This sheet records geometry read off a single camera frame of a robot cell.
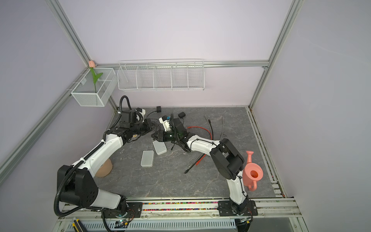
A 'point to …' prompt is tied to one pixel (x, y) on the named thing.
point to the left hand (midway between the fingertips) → (158, 125)
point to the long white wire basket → (161, 75)
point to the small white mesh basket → (84, 92)
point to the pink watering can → (252, 173)
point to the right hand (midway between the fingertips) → (152, 137)
